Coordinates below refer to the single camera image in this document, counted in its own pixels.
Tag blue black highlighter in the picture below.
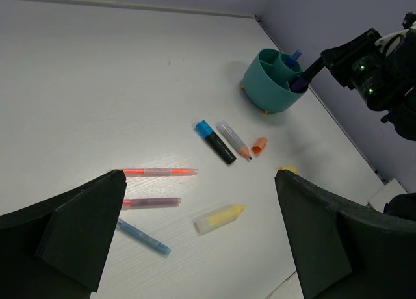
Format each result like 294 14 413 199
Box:
195 120 237 166

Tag thin orange pen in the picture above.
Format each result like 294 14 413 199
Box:
121 168 198 177

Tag yellow marker cap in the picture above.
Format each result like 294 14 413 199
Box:
279 166 298 174

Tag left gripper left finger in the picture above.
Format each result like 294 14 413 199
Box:
1 170 127 298

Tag yellow translucent marker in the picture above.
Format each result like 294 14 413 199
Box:
194 204 246 235

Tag purple black highlighter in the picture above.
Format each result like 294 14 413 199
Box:
290 57 324 93

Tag thin blue pen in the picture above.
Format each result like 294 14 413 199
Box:
117 218 171 256

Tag orange marker cap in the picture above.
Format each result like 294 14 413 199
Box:
252 137 268 154

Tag thin pink purple pen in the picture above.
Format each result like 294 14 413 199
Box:
122 198 181 210

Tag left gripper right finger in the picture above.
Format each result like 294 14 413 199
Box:
275 170 415 298

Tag teal round pen holder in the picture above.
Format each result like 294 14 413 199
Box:
241 49 306 114

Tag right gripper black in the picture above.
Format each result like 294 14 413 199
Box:
321 28 415 140

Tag grey marker orange tip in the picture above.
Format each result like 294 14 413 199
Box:
216 121 252 161

